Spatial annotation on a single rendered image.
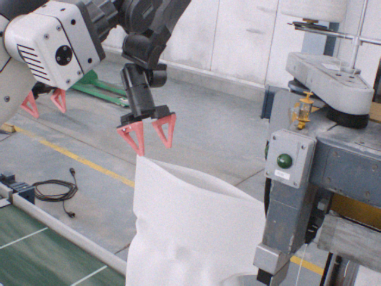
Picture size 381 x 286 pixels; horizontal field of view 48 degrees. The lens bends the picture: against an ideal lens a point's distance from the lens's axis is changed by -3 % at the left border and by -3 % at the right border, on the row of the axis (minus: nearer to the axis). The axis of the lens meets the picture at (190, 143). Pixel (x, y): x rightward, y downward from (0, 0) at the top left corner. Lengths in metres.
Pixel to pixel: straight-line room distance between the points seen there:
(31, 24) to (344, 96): 0.61
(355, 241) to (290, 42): 5.53
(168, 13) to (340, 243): 0.66
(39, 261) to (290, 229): 1.34
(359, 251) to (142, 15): 0.71
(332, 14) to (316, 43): 4.72
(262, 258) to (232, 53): 6.07
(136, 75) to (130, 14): 0.19
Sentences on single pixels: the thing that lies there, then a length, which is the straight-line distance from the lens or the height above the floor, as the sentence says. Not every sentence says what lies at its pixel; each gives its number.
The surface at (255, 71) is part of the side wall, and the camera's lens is 6.74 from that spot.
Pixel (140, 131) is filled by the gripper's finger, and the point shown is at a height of 1.26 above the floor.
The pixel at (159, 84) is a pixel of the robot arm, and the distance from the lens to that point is 1.07.
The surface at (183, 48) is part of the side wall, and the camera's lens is 7.44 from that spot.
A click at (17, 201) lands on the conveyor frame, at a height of 0.40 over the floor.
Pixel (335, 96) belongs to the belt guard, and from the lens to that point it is 0.95.
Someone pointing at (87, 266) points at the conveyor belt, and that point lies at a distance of 1.99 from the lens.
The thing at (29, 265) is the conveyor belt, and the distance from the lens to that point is 2.01.
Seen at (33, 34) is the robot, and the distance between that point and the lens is 0.75.
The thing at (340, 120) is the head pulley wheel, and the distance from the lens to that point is 0.94.
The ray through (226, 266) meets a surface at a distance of 1.28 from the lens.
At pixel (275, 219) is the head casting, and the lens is 0.93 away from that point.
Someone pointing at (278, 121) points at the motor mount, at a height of 1.22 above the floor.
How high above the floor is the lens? 1.57
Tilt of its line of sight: 20 degrees down
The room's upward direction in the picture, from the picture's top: 7 degrees clockwise
